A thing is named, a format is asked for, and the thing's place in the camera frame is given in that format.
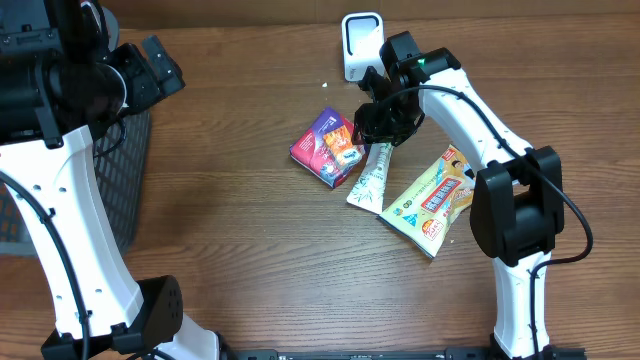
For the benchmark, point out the white tube gold cap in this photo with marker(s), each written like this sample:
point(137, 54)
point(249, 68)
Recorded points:
point(368, 191)

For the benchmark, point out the small orange packet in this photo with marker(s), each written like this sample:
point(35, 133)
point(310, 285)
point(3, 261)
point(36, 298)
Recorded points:
point(339, 142)

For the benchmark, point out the yellow snack bag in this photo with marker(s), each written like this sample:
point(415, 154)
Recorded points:
point(425, 211)

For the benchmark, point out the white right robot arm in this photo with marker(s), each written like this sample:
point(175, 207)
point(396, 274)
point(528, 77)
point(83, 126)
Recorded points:
point(519, 216)

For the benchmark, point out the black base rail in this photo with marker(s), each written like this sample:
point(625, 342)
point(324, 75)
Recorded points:
point(456, 353)

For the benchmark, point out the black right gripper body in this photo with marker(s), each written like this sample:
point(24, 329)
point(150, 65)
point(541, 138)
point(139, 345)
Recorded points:
point(390, 116)

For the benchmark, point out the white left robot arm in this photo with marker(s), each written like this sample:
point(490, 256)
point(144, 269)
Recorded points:
point(98, 305)

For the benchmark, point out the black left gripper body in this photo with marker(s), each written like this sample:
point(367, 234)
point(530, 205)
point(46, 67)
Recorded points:
point(142, 84)

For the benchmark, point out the red purple tissue pack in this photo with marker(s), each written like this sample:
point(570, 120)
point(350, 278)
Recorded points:
point(311, 152)

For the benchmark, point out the grey plastic mesh basket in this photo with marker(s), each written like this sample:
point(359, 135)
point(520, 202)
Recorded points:
point(115, 170)

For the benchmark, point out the white barcode scanner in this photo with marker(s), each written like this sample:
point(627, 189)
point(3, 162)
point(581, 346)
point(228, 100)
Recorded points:
point(362, 39)

